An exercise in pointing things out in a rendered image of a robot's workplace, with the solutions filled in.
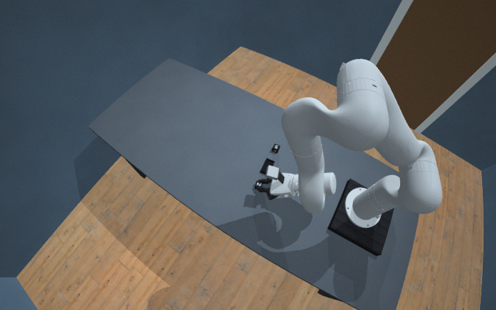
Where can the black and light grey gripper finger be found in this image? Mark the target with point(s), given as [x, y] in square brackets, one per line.
[265, 181]
[266, 190]

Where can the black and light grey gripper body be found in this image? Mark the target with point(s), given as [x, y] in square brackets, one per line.
[283, 189]

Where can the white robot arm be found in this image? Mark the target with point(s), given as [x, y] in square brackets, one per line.
[361, 122]

